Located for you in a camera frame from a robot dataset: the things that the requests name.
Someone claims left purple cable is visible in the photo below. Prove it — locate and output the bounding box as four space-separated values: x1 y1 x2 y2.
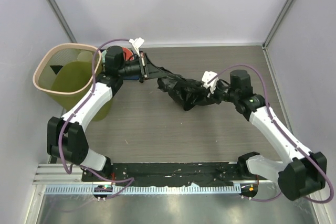
58 38 136 213

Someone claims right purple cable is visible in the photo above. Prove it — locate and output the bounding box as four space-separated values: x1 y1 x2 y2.
209 63 332 204

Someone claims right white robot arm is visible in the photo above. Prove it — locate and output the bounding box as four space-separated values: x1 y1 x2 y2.
202 69 327 201

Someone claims white slotted cable duct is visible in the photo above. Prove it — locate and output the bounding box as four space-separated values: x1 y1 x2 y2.
45 184 241 195

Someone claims olive green trash bin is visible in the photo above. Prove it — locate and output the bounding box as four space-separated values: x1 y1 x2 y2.
33 43 97 112

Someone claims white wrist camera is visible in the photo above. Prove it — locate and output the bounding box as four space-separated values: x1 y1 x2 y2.
129 37 145 56
201 71 219 98

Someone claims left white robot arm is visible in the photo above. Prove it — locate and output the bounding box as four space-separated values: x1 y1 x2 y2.
47 46 168 182

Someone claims black trash bag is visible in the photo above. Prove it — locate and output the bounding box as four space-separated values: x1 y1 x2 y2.
157 67 212 111

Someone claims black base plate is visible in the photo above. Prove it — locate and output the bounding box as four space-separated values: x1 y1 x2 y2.
81 161 269 187

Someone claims blue tray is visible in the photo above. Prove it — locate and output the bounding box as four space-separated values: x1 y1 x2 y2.
122 75 140 81

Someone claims purple cable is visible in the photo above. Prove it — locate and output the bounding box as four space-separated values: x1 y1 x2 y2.
58 38 136 213
209 63 332 204

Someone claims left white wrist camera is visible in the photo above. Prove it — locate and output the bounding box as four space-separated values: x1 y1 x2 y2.
129 37 145 56

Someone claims red patterned plate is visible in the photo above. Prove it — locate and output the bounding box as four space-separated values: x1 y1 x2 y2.
101 47 135 63

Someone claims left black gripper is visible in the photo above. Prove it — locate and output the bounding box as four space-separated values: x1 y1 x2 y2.
118 52 166 81

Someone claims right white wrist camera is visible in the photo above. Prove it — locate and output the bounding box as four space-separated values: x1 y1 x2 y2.
201 71 219 98

